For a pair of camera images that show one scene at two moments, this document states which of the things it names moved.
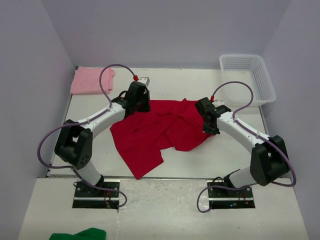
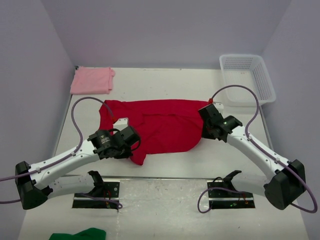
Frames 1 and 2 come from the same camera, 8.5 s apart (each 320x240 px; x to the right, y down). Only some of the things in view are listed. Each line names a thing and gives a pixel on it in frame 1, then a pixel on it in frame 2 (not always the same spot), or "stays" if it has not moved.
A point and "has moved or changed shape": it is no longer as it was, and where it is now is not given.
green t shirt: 91,234 stays
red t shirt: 174,124 has moved or changed shape
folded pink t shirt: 86,80 stays
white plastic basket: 248,68 stays
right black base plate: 229,198 stays
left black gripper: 147,108 -> 126,154
